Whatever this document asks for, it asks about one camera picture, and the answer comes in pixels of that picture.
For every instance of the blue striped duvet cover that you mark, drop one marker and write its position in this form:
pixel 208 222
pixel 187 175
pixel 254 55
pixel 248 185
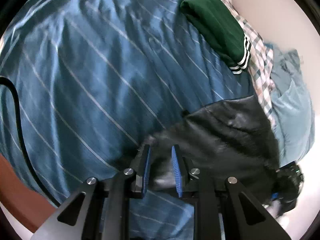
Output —
pixel 87 80

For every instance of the plaid bed sheet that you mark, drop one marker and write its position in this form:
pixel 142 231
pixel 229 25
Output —
pixel 261 62

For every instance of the black leather jacket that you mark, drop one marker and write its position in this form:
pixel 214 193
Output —
pixel 225 140

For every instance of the folded green striped garment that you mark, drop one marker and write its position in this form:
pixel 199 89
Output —
pixel 217 30

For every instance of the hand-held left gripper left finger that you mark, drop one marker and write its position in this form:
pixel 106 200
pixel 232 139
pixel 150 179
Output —
pixel 146 170

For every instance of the light blue comforter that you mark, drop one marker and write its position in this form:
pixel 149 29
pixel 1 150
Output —
pixel 292 120

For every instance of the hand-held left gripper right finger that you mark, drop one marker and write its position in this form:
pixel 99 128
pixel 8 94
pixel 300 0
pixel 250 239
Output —
pixel 176 172

